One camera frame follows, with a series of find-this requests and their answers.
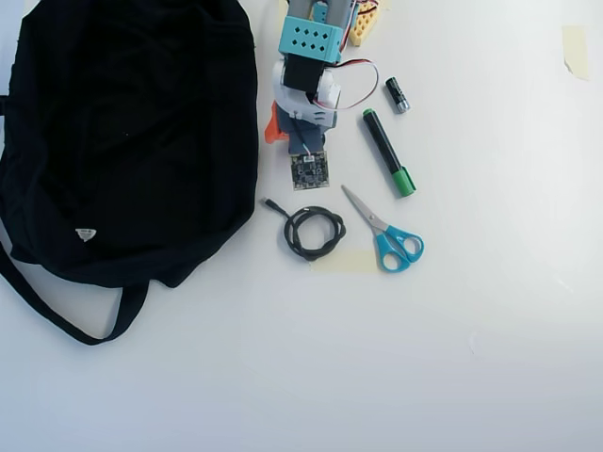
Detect blue-grey gripper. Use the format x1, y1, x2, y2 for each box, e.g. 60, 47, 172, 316
264, 104, 338, 156

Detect robot arm with teal link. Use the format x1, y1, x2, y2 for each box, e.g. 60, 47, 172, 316
271, 0, 360, 126

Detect black fabric bag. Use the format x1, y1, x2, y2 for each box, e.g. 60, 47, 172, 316
0, 0, 260, 347

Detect black marker with green cap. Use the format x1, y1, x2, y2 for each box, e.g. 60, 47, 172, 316
361, 107, 417, 199

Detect black cylindrical battery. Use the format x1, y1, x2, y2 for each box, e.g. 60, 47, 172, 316
384, 76, 411, 114

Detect wide beige masking tape strip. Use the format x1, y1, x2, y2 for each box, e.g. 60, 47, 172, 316
308, 249, 378, 274

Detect torn beige masking tape piece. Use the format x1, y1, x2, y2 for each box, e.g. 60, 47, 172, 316
562, 24, 591, 82

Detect black camera cable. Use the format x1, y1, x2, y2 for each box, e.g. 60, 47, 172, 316
290, 111, 313, 156

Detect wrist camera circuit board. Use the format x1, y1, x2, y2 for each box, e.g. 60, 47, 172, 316
289, 151, 331, 192

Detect coiled black USB cable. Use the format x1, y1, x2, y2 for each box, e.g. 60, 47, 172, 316
261, 197, 349, 263

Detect red and white servo wire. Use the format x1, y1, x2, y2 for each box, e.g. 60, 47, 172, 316
329, 58, 381, 113

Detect scissors with blue handles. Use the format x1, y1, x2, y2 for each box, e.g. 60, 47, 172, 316
340, 184, 425, 274

